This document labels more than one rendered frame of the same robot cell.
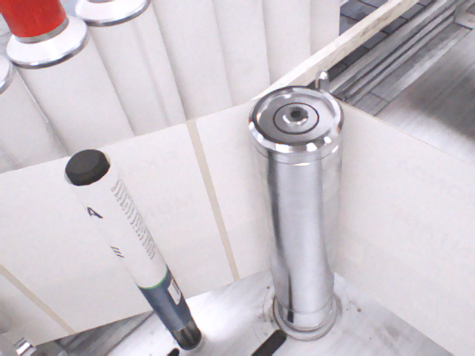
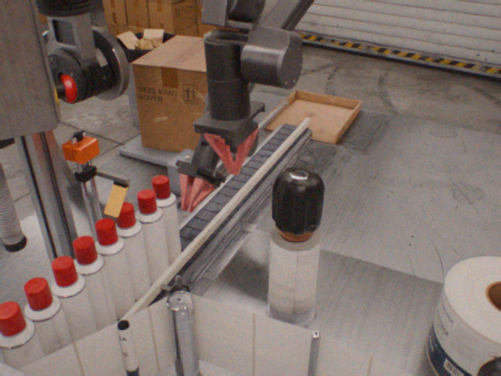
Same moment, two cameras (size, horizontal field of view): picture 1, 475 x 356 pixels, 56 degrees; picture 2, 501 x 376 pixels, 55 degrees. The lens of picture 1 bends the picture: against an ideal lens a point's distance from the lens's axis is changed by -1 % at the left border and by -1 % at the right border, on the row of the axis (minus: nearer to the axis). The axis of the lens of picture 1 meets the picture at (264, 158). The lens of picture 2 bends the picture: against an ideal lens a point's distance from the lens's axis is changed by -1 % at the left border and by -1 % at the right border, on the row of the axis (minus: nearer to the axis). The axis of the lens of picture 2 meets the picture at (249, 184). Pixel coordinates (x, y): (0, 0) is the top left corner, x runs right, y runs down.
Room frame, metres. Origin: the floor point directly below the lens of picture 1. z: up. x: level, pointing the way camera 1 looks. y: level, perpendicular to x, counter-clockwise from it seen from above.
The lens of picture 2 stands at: (-0.36, 0.10, 1.57)
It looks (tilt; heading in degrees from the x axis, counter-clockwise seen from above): 33 degrees down; 335
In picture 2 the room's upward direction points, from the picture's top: straight up
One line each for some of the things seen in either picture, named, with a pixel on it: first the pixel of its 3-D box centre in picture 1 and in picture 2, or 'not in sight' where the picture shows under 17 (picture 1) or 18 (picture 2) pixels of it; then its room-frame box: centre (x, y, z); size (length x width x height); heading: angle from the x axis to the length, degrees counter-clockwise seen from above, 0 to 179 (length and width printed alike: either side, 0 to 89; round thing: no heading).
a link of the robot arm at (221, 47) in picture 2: not in sight; (230, 57); (0.22, -0.14, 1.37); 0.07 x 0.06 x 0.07; 33
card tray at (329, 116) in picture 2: not in sight; (314, 114); (0.99, -0.77, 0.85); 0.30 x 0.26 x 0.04; 129
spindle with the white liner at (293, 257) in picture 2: not in sight; (294, 249); (0.19, -0.24, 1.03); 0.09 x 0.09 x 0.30
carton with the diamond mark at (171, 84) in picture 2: not in sight; (193, 93); (1.04, -0.35, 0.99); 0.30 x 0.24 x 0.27; 137
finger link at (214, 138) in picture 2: not in sight; (236, 142); (0.23, -0.15, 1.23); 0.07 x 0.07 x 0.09; 40
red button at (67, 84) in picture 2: not in sight; (64, 89); (0.31, 0.07, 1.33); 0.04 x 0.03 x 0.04; 4
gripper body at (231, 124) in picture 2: not in sight; (229, 100); (0.23, -0.14, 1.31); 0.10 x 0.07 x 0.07; 130
